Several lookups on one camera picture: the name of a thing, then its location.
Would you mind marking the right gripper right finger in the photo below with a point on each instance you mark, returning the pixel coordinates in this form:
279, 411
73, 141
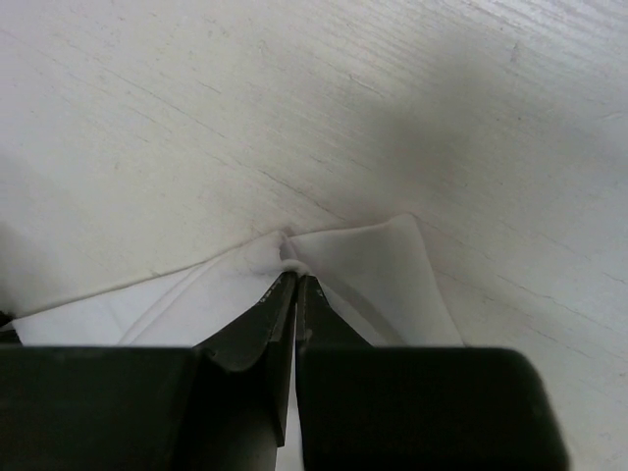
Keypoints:
366, 407

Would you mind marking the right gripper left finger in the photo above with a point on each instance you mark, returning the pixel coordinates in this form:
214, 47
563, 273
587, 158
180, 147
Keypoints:
219, 405

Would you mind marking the white skirt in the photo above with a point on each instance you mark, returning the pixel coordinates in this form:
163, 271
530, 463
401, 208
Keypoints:
378, 279

